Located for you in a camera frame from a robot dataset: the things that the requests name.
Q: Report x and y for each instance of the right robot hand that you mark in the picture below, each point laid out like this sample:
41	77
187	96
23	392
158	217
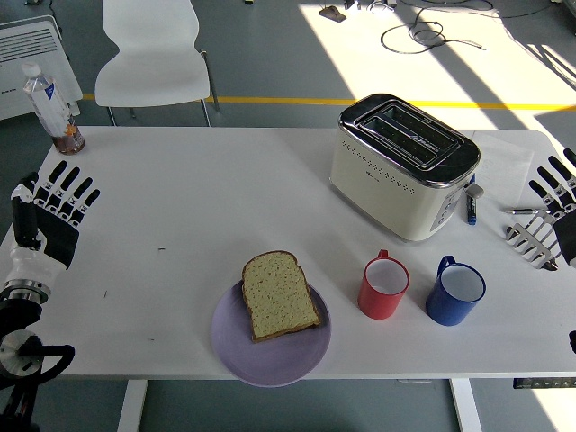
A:
564	229

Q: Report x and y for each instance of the clear plastic drink bottle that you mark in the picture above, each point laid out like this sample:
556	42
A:
51	112

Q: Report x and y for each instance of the bread slice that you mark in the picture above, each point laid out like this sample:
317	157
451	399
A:
279	297

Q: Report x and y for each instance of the purple plastic plate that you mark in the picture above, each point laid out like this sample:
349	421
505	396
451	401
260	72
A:
279	360

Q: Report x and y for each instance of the black table control panel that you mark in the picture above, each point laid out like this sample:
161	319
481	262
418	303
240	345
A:
544	383

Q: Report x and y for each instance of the yellow floor tape line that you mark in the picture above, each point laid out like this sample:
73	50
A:
279	100

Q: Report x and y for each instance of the red enamel mug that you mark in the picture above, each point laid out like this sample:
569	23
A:
378	303

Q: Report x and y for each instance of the white table leg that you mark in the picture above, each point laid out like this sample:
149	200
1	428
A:
131	405
465	405

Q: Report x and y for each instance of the white panel heater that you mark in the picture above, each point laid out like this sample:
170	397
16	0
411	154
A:
27	58

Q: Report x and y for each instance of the white paper sheet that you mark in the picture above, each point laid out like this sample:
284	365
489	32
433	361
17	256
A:
504	166

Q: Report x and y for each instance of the metal toast rack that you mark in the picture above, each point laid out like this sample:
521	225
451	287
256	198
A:
528	243

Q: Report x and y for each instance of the cream and chrome toaster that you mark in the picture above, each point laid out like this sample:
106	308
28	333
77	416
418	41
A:
387	193

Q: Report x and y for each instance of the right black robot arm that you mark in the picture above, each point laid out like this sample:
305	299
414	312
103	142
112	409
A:
572	343

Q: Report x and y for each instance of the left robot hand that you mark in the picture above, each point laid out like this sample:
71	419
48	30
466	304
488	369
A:
56	234

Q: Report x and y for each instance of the blue enamel mug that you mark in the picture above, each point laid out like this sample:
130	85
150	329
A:
445	310

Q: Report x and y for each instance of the dark floor pedal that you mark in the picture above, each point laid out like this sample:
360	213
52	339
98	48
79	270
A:
333	13

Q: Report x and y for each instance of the white plastic chair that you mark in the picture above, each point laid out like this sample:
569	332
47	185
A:
153	76

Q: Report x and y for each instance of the blue marker pen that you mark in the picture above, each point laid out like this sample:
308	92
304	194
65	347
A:
471	209

